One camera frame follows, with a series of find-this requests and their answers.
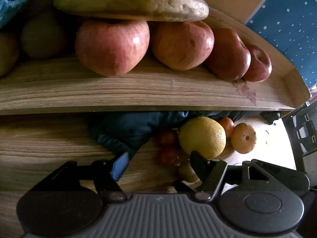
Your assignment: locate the yellow lemon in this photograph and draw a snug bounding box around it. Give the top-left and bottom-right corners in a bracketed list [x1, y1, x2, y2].
[178, 117, 226, 160]

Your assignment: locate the small red tomato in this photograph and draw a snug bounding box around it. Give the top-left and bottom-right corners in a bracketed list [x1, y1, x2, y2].
[156, 147, 180, 167]
[158, 132, 177, 146]

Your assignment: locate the pale speckled round fruit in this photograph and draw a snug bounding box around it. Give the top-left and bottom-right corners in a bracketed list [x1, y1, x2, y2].
[230, 123, 257, 154]

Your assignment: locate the small orange tangerine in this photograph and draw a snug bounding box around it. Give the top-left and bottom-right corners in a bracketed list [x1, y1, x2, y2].
[218, 117, 234, 139]

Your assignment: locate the dark blue cloth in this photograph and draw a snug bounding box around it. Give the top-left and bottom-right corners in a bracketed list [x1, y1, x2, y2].
[87, 110, 281, 154]

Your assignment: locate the red apple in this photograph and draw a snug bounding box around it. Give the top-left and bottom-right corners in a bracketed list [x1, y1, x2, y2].
[150, 21, 214, 71]
[243, 44, 272, 82]
[205, 28, 251, 81]
[75, 20, 150, 76]

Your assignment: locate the wooden raised shelf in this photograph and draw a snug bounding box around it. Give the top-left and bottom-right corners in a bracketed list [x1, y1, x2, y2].
[1, 9, 311, 115]

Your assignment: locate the red apple far right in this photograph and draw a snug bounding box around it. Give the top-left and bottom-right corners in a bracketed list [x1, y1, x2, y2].
[243, 44, 272, 82]

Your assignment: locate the red apple far left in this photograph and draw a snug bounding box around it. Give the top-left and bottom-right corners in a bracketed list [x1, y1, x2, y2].
[75, 20, 150, 76]

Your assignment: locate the brown kiwi right shelf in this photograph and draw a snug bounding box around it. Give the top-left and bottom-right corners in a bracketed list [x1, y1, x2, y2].
[22, 17, 77, 59]

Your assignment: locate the brown kiwi shelf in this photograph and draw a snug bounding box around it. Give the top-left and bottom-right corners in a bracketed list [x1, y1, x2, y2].
[0, 34, 18, 76]
[22, 17, 77, 59]

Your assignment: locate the brown kiwi left shelf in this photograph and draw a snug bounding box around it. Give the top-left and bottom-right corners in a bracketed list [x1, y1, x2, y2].
[0, 34, 18, 76]

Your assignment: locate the blue starry panel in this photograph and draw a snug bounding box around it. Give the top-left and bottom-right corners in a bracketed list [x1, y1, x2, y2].
[245, 0, 316, 88]

